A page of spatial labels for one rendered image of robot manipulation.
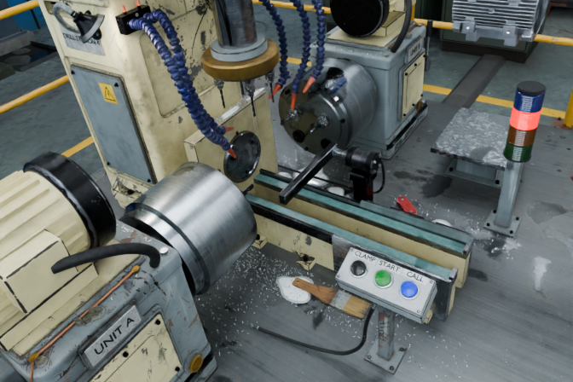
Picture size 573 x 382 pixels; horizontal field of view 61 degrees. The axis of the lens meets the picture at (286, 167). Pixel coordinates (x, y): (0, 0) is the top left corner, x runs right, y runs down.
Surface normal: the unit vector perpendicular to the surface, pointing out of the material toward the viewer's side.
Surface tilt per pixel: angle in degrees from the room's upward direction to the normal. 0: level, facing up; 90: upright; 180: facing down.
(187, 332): 90
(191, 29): 90
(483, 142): 0
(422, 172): 0
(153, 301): 90
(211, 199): 35
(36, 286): 90
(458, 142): 0
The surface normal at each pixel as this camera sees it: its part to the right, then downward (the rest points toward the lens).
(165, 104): 0.82, 0.27
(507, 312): -0.11, -0.80
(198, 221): 0.48, -0.40
